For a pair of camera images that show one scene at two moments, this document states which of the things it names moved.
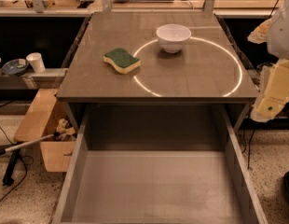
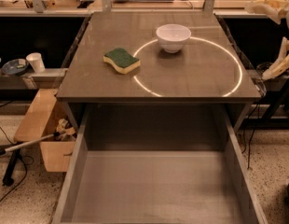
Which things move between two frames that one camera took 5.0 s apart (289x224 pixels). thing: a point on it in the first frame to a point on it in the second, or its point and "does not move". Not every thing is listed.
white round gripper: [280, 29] to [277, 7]
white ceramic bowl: [172, 37] does not move
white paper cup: [36, 62] does not move
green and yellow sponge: [121, 60] does not move
